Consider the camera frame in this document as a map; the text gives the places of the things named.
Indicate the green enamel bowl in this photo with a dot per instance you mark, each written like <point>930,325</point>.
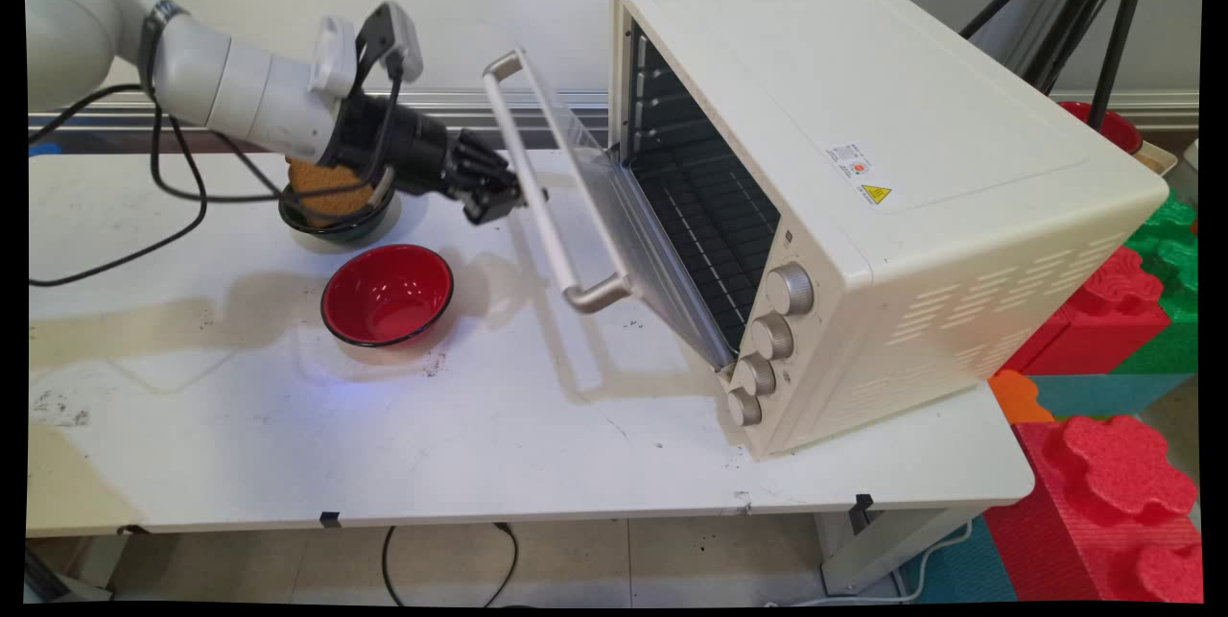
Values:
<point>336,231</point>

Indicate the red enamel bowl black rim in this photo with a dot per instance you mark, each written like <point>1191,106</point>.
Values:
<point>384,296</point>

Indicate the silver oven knob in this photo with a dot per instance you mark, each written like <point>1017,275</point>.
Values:
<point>773,337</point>
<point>744,407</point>
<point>791,289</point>
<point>757,374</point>

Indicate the small red foam block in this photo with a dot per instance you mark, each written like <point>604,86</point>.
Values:
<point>1103,320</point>

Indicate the black table edge clip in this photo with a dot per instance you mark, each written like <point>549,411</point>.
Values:
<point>862,504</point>
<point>330,519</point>

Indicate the orange foam piece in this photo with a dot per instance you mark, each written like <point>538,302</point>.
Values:
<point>1019,398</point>

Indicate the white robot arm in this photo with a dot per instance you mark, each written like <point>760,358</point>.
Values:
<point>221,84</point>

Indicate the cream toaster oven body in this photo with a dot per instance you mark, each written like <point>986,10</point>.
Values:
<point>911,118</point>

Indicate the blue foam mat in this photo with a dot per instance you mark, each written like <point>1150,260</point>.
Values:
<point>964,569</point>

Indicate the red bowl on box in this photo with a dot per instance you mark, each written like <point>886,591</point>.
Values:
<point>1103,126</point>

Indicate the white table leg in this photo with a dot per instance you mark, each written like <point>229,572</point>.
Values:
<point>863,550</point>
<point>86,564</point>

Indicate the large red foam block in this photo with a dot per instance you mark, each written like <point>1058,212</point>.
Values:
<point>1103,521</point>

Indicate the teal foam block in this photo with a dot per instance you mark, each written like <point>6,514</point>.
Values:
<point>1103,394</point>

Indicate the black tripod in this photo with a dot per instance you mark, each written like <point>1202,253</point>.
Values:
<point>1118,32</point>

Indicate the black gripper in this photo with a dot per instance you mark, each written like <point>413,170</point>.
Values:
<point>403,147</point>

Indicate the green foam block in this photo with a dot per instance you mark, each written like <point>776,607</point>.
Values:
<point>1170,252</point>

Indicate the brown toast slice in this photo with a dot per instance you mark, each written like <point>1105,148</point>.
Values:
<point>326,187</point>

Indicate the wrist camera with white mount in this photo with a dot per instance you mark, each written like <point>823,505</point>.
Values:
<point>389,36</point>

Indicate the white label sticker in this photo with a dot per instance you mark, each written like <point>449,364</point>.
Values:
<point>850,161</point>

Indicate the metal oven rack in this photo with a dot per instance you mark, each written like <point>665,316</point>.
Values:
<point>715,233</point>

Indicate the yellow warning sticker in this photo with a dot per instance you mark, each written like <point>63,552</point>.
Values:
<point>876,194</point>

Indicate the cream cardboard box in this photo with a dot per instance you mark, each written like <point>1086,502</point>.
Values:
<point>1156,158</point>

